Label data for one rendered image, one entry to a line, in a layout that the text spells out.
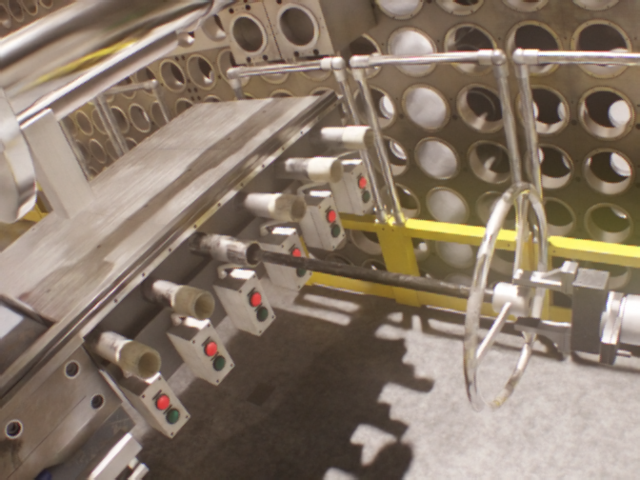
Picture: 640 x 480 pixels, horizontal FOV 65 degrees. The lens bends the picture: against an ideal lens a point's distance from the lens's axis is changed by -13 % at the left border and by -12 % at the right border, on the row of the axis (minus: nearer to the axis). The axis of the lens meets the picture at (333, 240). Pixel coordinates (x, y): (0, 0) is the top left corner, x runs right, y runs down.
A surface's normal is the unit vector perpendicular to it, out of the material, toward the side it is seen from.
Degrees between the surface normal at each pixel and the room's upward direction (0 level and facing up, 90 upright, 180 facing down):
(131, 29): 101
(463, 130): 90
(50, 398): 90
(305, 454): 0
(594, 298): 82
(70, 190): 90
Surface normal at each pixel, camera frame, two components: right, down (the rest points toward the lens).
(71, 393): 0.81, 0.11
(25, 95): 0.84, 0.46
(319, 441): -0.27, -0.79
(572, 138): -0.52, 0.60
